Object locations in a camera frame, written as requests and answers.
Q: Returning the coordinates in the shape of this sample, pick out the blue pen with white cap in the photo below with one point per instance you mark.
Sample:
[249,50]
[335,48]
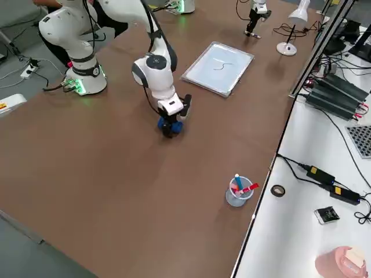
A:
[239,182]

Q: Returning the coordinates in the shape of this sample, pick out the black power adapter brick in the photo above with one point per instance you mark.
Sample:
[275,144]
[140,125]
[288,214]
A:
[345,195]
[320,174]

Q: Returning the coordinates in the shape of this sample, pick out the silver framed whiteboard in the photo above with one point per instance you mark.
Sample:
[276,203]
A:
[217,68]

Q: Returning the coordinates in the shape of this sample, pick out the small black circuit board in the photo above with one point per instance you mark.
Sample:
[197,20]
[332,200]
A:
[327,215]

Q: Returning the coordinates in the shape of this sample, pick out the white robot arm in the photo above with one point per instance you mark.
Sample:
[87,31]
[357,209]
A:
[156,75]

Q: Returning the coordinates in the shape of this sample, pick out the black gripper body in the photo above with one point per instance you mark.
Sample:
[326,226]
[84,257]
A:
[259,16]
[171,117]

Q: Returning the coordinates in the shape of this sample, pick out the red marker pen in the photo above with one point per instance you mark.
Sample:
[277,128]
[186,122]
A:
[247,189]

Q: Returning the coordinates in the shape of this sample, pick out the white desk lamp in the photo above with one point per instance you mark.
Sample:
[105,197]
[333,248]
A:
[287,48]

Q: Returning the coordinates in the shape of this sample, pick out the clear plastic pen cup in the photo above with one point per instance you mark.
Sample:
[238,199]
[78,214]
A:
[239,199]

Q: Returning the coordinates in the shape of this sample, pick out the white floor power strip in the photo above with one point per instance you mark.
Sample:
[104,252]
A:
[29,69]

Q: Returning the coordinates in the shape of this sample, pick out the black tape roll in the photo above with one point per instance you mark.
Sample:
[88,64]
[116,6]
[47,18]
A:
[273,191]

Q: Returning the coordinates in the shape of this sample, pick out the white blue whiteboard marker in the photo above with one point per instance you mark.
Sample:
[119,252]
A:
[255,35]

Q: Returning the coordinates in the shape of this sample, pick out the blue whiteboard eraser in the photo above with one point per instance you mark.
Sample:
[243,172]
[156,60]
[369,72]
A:
[180,126]

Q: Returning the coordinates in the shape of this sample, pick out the pink round container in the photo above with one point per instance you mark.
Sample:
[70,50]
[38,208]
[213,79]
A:
[336,263]

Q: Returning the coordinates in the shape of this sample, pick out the checkered calibration board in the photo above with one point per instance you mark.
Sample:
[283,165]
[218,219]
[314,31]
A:
[360,142]

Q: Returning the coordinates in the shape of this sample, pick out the aluminium frame post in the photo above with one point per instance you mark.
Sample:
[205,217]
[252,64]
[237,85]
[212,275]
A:
[319,49]

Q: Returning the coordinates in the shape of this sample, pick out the long dark power supply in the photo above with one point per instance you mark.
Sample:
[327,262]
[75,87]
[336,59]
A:
[330,105]
[345,87]

